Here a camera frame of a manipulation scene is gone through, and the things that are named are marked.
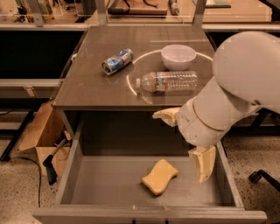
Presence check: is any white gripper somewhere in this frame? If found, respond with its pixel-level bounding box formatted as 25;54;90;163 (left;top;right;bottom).
152;98;227;184

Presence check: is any background workbench shelf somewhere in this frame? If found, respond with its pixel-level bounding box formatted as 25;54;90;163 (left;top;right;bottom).
0;0;279;29

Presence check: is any grey cabinet counter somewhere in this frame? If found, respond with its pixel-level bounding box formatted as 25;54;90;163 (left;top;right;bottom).
52;24;245;140

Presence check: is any white bowl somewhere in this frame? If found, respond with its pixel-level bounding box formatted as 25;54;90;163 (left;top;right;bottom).
161;45;196;71

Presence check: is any black handled tool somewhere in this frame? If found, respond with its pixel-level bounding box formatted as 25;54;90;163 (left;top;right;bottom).
43;138;67;186

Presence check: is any crushed blue soda can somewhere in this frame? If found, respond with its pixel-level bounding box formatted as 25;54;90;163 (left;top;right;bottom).
101;48;133;75

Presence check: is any open grey drawer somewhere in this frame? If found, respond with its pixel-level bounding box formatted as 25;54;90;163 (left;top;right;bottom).
33;111;267;224

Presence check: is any black chair caster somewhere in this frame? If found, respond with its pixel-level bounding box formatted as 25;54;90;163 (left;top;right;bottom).
248;170;280;192

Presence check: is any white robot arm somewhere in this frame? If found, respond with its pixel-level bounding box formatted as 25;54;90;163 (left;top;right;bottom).
153;31;280;183

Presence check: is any cardboard box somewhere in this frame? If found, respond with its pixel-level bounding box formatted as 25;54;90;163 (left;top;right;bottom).
18;101;65;175

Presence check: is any yellow sponge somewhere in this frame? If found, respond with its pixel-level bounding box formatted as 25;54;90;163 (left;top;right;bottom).
142;159;179;196

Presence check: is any clear plastic water bottle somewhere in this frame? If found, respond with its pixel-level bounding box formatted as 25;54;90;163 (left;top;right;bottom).
136;71;198;92

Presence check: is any black floor cable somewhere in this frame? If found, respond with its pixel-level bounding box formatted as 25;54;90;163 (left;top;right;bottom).
11;156;42;208

